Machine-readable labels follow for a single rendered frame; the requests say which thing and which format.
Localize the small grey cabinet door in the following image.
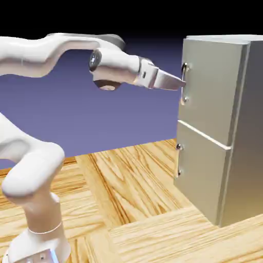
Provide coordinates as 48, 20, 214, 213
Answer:
173, 120, 232, 226

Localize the large grey cabinet door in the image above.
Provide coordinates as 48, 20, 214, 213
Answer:
178, 38, 251, 147

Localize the grey metal cabinet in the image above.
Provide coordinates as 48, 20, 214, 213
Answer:
173, 34, 263, 228

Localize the short curved silver handle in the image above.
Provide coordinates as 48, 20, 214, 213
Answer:
175, 143, 183, 179

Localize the long curved silver handle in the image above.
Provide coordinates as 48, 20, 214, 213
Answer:
179, 62, 191, 106

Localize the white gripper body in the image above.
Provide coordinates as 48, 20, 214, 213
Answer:
152, 68, 187, 91

